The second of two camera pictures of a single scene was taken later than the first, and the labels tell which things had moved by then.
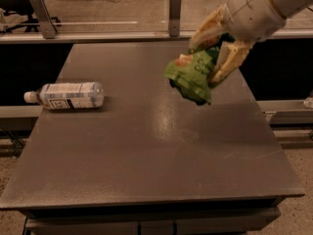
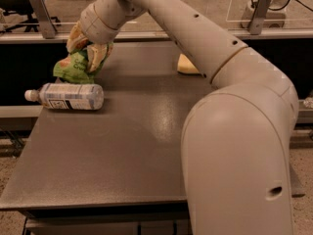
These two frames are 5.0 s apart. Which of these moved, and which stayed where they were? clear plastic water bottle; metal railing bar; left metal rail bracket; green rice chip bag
Moved: green rice chip bag
Stayed: clear plastic water bottle; metal railing bar; left metal rail bracket
